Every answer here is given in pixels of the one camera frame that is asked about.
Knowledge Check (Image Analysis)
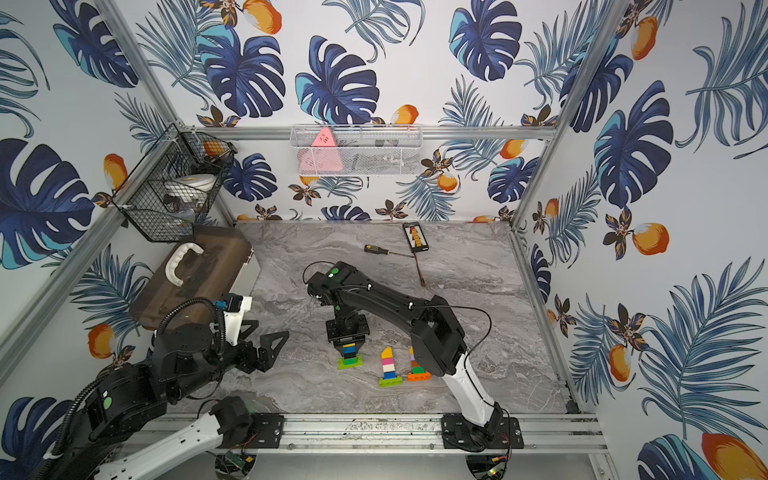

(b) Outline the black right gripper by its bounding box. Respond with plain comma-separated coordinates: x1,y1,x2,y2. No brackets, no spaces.
323,309,368,355

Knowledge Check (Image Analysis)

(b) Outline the lime long base lego brick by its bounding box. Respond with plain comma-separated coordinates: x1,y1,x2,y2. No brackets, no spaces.
338,355,363,370

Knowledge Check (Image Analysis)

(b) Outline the orange long lego brick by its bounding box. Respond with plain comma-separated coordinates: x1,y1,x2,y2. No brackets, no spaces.
408,372,431,382

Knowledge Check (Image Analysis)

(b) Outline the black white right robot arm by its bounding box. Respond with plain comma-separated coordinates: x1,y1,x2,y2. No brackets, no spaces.
303,261,514,453

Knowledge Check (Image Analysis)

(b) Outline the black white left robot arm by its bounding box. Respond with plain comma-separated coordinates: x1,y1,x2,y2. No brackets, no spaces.
32,297,289,479

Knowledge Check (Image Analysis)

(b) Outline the black yellow screwdriver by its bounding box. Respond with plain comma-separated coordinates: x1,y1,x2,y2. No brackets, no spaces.
364,244,413,258

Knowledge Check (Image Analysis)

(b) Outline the brown translucent tool case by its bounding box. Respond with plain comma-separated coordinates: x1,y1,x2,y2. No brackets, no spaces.
129,226,261,330

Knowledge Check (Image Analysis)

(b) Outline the black screwdriver bit case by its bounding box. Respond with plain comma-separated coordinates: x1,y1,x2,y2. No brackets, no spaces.
402,222,429,254

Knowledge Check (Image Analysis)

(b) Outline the pink triangular object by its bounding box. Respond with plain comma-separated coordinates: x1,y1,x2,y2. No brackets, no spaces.
298,127,344,176

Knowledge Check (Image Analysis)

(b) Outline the white object in basket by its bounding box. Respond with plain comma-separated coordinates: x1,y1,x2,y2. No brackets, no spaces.
164,174,217,202

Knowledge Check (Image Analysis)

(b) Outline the white wire wall shelf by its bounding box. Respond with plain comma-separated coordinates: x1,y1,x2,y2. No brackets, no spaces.
290,124,423,176

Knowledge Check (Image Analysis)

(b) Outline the black wire basket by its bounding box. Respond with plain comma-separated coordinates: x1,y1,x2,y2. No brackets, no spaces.
112,125,236,243

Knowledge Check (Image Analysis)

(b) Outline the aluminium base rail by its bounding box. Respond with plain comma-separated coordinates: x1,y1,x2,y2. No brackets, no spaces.
146,411,607,454

